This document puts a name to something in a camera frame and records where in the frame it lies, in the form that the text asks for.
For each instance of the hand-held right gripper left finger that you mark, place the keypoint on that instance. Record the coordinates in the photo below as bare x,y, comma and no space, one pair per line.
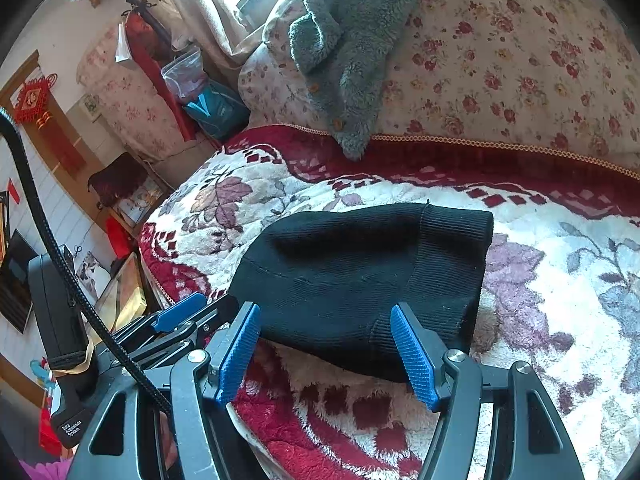
240,355

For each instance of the black flat screen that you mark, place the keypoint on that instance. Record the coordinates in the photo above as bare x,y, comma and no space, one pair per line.
17,280

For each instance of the red knot wall ornament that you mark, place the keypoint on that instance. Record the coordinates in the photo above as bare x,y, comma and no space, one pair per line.
32,100

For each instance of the teal bag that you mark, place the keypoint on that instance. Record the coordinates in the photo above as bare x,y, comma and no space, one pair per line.
215,110

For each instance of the floral cloth cover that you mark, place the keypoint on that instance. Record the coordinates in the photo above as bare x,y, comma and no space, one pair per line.
130,100

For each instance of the dark coat rack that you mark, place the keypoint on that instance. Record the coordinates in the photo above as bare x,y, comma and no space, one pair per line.
145,10

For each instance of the grey fleece jacket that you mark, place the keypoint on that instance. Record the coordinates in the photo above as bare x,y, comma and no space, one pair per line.
350,45

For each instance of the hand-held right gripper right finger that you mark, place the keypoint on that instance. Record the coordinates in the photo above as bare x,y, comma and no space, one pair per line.
412,355

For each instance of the dark cushioned stool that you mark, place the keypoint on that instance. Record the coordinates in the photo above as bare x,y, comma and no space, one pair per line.
117,180

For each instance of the red bag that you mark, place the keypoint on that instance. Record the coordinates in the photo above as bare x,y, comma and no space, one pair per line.
119,237

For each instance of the clear plastic bag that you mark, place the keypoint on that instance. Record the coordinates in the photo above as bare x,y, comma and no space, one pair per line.
185,72

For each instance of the red hanging garment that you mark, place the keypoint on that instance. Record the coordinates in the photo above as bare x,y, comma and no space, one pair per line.
155,75

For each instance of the pink garment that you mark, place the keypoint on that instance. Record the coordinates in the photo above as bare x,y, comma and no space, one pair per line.
45,471

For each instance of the red white floral blanket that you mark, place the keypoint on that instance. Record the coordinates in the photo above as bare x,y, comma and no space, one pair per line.
525,310

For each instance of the black pants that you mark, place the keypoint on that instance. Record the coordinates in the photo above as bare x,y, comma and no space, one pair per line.
360,285

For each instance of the floral pink pillow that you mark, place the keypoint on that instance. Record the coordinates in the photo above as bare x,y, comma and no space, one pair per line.
500,60

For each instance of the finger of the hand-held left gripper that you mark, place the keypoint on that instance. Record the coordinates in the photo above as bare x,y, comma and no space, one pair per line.
160,342
177,312

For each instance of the beige curtain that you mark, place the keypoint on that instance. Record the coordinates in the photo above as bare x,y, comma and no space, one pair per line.
215,5

